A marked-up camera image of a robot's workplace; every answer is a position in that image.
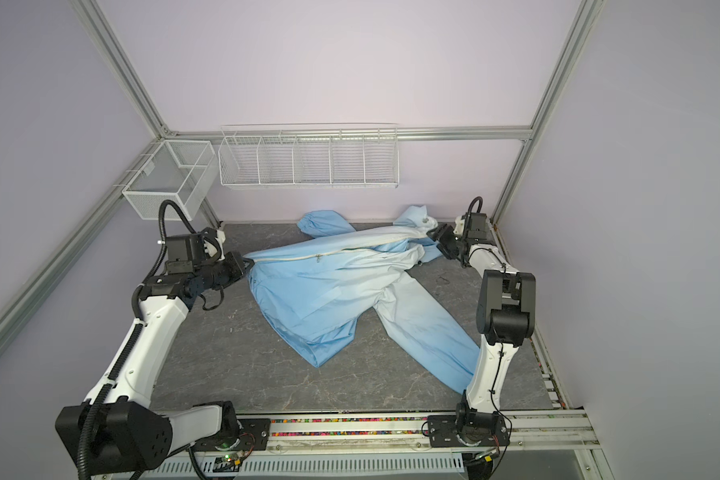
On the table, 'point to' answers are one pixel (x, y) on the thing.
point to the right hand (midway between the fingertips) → (432, 237)
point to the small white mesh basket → (180, 171)
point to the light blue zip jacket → (309, 297)
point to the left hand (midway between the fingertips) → (254, 265)
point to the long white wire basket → (309, 155)
